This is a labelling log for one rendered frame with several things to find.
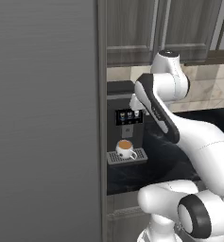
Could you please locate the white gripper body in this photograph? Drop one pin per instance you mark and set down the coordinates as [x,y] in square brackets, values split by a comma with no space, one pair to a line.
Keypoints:
[134,103]

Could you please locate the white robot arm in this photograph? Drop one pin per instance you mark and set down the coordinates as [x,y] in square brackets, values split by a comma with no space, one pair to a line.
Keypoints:
[208,148]

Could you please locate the dark grey coffee machine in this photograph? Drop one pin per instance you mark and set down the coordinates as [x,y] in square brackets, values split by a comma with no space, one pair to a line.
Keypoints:
[123,100]

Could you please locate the white mug of coffee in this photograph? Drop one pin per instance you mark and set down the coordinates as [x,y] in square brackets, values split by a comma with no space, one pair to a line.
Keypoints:
[125,149]

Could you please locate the grey tall side panel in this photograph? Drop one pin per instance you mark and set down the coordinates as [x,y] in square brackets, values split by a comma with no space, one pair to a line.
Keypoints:
[102,94]

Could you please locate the large grey fridge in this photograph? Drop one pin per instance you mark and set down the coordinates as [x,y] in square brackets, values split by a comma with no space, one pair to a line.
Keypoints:
[44,119]

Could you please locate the grey base drawer front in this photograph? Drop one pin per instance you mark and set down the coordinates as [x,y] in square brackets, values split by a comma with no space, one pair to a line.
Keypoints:
[123,203]

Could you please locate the grey base cupboard door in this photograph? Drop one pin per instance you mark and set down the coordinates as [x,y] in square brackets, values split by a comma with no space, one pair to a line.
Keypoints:
[126,230]

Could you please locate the grey wood wall cupboard door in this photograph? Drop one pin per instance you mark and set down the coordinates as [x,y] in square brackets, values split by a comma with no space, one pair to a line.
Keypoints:
[187,25]
[130,28]

